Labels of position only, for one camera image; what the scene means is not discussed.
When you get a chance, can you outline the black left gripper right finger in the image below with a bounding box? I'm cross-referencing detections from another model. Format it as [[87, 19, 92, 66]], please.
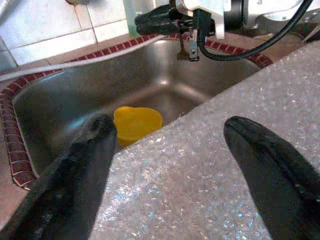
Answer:
[[223, 116, 320, 240]]

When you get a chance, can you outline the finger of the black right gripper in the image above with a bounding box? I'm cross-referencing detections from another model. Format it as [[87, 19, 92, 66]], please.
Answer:
[[135, 21, 183, 36], [134, 4, 181, 24]]

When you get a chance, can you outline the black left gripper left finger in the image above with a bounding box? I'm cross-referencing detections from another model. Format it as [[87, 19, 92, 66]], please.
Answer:
[[0, 109, 118, 240]]

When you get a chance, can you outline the small golden metal cutlery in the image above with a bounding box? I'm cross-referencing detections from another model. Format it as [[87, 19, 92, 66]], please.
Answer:
[[176, 34, 188, 61]]

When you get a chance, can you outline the yellow plastic cup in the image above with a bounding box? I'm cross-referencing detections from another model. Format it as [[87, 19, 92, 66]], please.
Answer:
[[113, 106, 164, 148]]

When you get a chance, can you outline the stainless steel sink basin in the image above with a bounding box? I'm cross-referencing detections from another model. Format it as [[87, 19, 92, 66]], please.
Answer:
[[12, 37, 263, 181]]

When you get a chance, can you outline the clear bubble wrap sheet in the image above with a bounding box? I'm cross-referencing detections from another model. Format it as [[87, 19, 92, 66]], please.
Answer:
[[91, 41, 320, 240]]

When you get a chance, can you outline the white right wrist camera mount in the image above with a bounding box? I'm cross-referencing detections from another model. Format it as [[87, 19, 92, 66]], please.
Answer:
[[174, 0, 226, 40]]

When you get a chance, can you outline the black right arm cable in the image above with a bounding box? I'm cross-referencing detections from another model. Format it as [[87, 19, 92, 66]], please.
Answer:
[[188, 0, 315, 62]]

